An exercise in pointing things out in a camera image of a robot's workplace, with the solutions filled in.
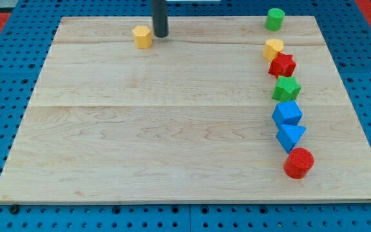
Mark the yellow hexagon block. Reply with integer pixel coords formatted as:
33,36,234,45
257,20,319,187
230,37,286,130
132,25,153,49

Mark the yellow heart block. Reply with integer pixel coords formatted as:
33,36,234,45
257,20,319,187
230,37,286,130
263,39,284,62

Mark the light wooden board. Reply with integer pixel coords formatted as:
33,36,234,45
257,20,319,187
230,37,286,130
0,16,371,205

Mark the blue cube block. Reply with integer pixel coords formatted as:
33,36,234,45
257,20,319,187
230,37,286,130
272,101,303,128

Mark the blue triangle block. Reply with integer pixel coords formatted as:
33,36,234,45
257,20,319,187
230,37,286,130
276,124,306,153

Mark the green star block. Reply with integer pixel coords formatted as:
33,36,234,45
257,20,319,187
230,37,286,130
272,76,301,102

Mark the red star block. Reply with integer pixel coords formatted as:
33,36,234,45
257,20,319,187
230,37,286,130
268,52,296,78

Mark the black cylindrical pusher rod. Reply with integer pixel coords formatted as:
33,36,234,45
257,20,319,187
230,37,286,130
151,0,169,38

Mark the red cylinder block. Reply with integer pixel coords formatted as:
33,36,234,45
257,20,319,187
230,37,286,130
283,148,314,179

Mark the green cylinder block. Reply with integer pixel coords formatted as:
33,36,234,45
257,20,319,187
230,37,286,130
265,8,285,31

